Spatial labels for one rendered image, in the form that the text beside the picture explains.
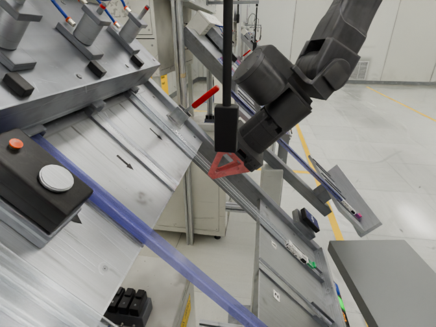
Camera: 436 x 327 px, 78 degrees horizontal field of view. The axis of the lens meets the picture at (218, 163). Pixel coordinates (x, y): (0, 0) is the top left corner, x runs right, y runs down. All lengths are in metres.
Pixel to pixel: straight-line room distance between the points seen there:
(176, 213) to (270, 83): 1.37
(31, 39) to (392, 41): 8.40
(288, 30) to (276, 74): 7.55
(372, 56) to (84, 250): 8.31
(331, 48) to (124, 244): 0.36
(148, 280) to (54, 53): 0.58
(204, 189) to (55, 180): 1.33
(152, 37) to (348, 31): 1.04
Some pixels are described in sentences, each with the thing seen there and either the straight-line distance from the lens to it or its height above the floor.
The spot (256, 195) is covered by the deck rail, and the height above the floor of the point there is 0.86.
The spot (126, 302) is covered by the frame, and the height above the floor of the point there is 0.68.
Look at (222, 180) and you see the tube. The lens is 0.49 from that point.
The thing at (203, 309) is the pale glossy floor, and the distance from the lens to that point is 1.46.
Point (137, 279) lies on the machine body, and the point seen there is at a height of 0.62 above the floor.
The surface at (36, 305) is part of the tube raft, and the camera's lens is 0.23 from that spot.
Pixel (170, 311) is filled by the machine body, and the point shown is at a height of 0.62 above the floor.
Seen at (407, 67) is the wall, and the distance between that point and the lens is 8.78.
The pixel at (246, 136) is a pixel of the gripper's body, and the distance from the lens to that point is 0.43.
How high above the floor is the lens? 1.18
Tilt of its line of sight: 26 degrees down
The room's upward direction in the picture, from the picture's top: straight up
